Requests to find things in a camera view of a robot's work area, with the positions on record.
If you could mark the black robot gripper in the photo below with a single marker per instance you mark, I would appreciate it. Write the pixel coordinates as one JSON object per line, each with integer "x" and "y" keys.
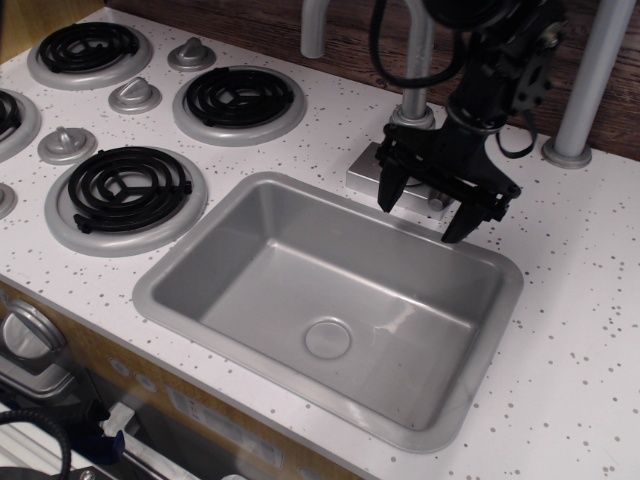
{"x": 452, "y": 160}

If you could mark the silver faucet lever handle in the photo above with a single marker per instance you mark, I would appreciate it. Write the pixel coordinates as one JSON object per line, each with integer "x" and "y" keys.
{"x": 436, "y": 204}

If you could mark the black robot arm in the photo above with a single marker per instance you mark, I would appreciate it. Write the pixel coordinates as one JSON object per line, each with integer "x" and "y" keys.
{"x": 503, "y": 52}

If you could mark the silver toy faucet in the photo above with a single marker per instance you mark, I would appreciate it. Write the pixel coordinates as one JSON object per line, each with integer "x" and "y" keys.
{"x": 363, "y": 174}

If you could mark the grey toy sink basin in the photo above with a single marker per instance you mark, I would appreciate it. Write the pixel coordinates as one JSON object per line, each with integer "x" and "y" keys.
{"x": 367, "y": 316}

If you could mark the silver support pole with base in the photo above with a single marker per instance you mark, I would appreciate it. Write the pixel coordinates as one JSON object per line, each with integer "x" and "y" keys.
{"x": 569, "y": 149}

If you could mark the back right black burner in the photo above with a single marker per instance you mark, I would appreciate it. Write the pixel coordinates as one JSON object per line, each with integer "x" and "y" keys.
{"x": 238, "y": 106}

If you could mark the silver stove knob back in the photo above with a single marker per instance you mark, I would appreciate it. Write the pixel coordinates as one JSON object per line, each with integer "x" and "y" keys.
{"x": 191, "y": 56}

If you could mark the silver stove knob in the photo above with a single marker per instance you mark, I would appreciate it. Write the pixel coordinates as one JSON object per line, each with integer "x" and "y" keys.
{"x": 65, "y": 146}
{"x": 135, "y": 97}
{"x": 191, "y": 56}

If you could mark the front right black burner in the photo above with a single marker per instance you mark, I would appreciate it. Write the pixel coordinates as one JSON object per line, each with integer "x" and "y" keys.
{"x": 125, "y": 201}

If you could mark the silver stove knob middle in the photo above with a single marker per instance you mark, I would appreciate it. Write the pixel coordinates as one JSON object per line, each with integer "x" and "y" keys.
{"x": 135, "y": 97}

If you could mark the silver stove knob front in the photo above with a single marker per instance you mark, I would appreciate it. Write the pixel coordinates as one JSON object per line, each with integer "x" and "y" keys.
{"x": 65, "y": 146}

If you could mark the back left black burner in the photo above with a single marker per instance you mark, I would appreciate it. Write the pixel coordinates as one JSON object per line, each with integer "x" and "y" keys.
{"x": 90, "y": 55}

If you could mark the blue black clamp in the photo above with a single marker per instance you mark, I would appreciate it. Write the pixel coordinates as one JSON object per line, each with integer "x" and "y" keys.
{"x": 97, "y": 444}

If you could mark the left edge black burner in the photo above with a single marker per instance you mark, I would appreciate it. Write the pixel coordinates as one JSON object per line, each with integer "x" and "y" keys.
{"x": 20, "y": 123}

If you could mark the silver oven dial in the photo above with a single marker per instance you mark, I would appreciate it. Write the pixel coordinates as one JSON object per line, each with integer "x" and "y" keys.
{"x": 29, "y": 339}

